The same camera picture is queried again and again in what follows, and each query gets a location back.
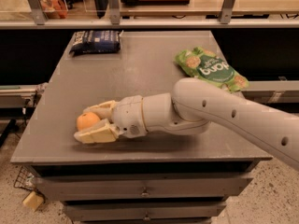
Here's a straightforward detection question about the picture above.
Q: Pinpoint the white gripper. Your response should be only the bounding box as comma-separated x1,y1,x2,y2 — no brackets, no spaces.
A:
74,95,147,144

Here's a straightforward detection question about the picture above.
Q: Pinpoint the orange fruit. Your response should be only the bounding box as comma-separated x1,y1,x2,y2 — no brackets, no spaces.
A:
77,112,100,131

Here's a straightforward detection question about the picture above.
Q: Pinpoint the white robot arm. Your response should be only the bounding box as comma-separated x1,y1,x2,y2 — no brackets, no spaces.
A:
74,77,299,170

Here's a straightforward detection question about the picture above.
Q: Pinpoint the blue chip bag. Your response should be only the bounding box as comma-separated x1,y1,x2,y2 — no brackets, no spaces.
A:
70,30,121,55

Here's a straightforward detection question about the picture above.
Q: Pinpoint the green snack bag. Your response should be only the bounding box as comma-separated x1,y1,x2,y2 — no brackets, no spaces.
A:
175,47,249,92

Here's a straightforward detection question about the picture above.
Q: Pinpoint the orange plastic bag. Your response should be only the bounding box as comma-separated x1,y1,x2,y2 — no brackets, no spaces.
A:
39,0,67,19

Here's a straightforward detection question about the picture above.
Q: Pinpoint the grey drawer cabinet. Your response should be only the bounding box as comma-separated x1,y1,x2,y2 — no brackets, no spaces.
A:
11,31,267,224

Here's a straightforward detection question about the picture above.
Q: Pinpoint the upper grey drawer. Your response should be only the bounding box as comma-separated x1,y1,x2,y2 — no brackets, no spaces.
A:
34,173,252,201

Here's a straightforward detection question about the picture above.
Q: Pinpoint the grey drawer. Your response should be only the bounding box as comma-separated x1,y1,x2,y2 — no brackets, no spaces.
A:
34,173,252,201
64,202,226,221

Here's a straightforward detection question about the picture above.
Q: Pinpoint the yellow sponge block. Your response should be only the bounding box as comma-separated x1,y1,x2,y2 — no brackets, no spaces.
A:
22,191,44,211

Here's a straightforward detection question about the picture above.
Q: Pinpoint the lower grey drawer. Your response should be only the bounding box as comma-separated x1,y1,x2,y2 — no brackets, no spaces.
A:
64,202,226,221

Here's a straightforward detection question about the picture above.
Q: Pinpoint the black wire basket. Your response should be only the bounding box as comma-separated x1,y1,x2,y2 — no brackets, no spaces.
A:
13,167,35,191

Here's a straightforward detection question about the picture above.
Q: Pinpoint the metal shelf rail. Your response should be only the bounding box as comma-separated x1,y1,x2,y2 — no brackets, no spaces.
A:
0,19,299,30

